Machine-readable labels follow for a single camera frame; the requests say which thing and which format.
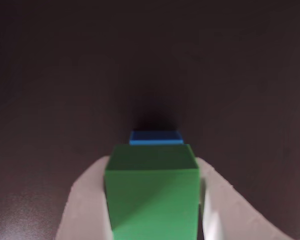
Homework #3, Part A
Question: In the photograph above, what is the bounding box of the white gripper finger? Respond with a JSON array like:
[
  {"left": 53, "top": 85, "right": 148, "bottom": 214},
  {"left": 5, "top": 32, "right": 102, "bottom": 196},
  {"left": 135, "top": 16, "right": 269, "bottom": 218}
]
[
  {"left": 195, "top": 156, "right": 300, "bottom": 240},
  {"left": 55, "top": 154, "right": 114, "bottom": 240}
]

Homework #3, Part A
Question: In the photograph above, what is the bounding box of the green cube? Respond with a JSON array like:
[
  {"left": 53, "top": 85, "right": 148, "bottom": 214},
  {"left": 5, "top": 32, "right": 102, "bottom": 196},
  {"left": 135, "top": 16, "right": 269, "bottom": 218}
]
[{"left": 103, "top": 143, "right": 200, "bottom": 240}]

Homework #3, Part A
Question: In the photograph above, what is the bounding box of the blue cube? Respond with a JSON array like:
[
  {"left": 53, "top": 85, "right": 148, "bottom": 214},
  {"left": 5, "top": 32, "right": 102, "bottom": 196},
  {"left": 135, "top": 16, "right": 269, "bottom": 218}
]
[{"left": 128, "top": 130, "right": 185, "bottom": 146}]

